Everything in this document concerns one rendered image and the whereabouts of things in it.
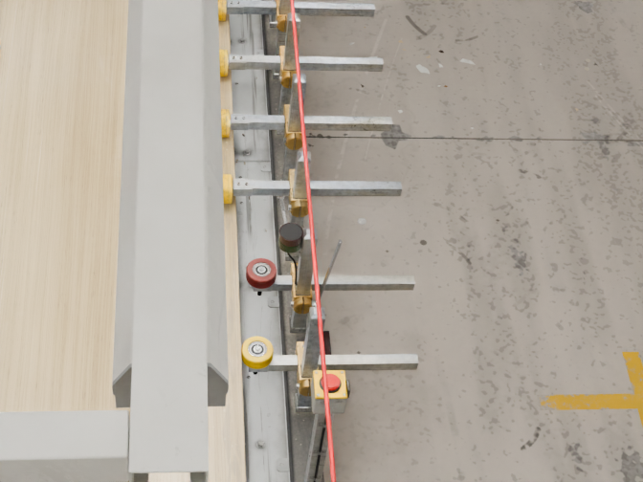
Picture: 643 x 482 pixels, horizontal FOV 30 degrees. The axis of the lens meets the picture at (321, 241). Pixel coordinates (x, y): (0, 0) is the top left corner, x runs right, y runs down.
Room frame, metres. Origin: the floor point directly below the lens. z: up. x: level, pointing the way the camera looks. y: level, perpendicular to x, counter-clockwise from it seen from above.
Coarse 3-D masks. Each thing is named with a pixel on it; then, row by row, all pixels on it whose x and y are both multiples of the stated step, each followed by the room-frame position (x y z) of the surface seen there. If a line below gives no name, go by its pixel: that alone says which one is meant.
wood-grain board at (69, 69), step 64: (0, 0) 2.82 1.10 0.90; (64, 0) 2.86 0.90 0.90; (0, 64) 2.54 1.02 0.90; (64, 64) 2.58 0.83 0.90; (0, 128) 2.29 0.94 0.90; (64, 128) 2.32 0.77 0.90; (0, 192) 2.05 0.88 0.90; (64, 192) 2.09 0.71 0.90; (0, 256) 1.84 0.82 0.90; (64, 256) 1.87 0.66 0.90; (0, 320) 1.65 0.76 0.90; (64, 320) 1.67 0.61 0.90; (0, 384) 1.47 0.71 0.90; (64, 384) 1.49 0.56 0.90
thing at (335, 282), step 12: (288, 276) 1.94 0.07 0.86; (312, 276) 1.96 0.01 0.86; (324, 276) 1.96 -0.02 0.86; (336, 276) 1.97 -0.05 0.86; (348, 276) 1.97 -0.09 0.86; (360, 276) 1.98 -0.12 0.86; (372, 276) 1.98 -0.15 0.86; (384, 276) 1.99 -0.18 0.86; (396, 276) 2.00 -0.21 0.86; (408, 276) 2.00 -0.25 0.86; (276, 288) 1.91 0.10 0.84; (288, 288) 1.92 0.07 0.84; (312, 288) 1.93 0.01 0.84; (324, 288) 1.94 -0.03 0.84; (336, 288) 1.94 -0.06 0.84; (348, 288) 1.95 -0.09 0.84; (360, 288) 1.96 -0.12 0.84; (372, 288) 1.96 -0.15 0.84; (384, 288) 1.97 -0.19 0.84; (396, 288) 1.97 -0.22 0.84; (408, 288) 1.98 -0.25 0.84
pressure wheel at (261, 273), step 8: (248, 264) 1.93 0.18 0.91; (256, 264) 1.94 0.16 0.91; (264, 264) 1.94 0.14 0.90; (272, 264) 1.94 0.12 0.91; (248, 272) 1.90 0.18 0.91; (256, 272) 1.91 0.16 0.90; (264, 272) 1.92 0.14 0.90; (272, 272) 1.92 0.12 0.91; (248, 280) 1.89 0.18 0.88; (256, 280) 1.88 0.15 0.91; (264, 280) 1.88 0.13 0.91; (272, 280) 1.90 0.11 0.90; (264, 288) 1.88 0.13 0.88
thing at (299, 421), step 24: (264, 0) 3.24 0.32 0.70; (264, 24) 3.12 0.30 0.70; (264, 48) 3.04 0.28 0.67; (288, 216) 2.29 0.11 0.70; (288, 264) 2.11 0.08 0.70; (288, 312) 1.94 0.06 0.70; (288, 336) 1.86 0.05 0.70; (288, 384) 1.71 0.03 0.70; (288, 408) 1.64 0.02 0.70; (288, 432) 1.59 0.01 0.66
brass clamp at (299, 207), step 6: (288, 174) 2.22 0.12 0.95; (294, 174) 2.21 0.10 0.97; (288, 180) 2.21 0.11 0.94; (294, 198) 2.13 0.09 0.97; (300, 198) 2.13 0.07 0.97; (306, 198) 2.13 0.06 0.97; (294, 204) 2.11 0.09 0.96; (300, 204) 2.11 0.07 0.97; (306, 204) 2.12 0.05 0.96; (294, 210) 2.10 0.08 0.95; (300, 210) 2.10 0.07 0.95; (306, 210) 2.11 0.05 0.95; (300, 216) 2.10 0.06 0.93
